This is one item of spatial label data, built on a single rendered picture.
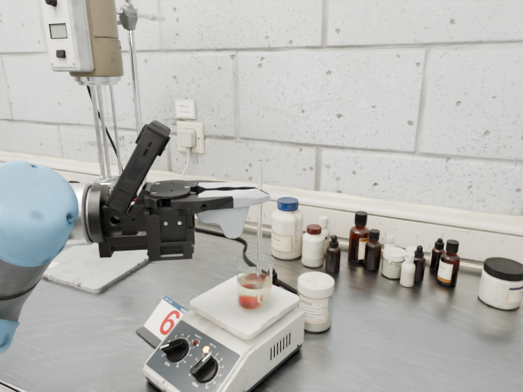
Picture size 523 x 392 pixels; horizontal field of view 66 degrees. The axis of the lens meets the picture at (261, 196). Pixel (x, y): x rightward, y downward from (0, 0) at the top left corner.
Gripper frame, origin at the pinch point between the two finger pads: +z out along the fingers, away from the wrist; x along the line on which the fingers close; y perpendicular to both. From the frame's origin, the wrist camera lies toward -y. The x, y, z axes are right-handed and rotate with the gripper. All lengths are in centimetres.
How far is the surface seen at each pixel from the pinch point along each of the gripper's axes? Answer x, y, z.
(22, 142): -106, 11, -70
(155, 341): -6.2, 25.6, -15.2
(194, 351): 3.5, 20.6, -8.9
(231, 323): 2.9, 17.0, -4.0
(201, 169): -64, 13, -7
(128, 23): -49, -24, -21
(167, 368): 3.9, 22.3, -12.4
